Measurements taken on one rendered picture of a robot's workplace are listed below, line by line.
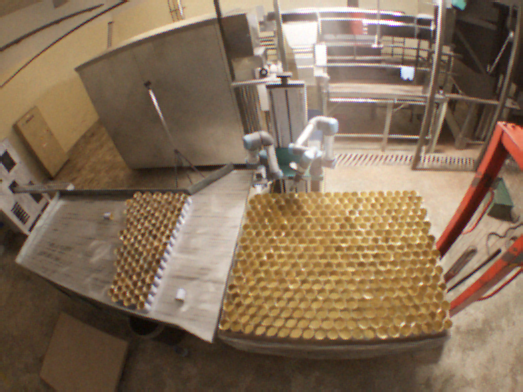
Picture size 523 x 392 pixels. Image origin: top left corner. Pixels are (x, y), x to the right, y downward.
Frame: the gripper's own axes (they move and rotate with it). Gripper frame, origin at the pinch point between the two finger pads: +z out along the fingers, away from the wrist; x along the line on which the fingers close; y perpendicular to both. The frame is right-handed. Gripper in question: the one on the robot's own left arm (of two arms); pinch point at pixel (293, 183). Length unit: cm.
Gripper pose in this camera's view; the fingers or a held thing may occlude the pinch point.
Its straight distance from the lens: 194.6
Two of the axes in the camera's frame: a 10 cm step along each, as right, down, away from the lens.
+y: 9.1, 4.1, 0.1
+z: -2.7, 5.9, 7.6
